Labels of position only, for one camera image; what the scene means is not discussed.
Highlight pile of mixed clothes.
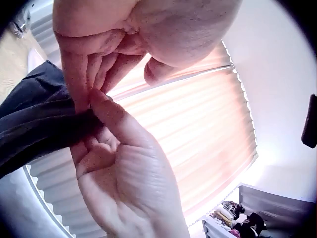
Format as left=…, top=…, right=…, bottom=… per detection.
left=211, top=200, right=269, bottom=238

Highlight person's right thumb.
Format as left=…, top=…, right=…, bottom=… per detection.
left=89, top=89, right=141, bottom=149

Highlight person's left hand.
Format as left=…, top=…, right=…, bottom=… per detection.
left=53, top=0, right=238, bottom=116

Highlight person's left thumb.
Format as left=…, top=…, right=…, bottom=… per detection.
left=144, top=56, right=175, bottom=86

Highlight dark grey cloth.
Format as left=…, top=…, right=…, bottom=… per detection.
left=0, top=60, right=106, bottom=177

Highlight white shelf unit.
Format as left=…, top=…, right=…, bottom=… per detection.
left=201, top=183, right=317, bottom=238

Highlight person's right fingers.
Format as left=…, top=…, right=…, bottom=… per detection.
left=70, top=130, right=122, bottom=179

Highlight person's right hand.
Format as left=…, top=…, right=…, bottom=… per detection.
left=70, top=89, right=191, bottom=238

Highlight white pleated curtain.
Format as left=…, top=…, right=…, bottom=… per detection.
left=24, top=0, right=259, bottom=238

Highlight person's left fingers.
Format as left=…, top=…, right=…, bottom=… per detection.
left=55, top=32, right=147, bottom=116

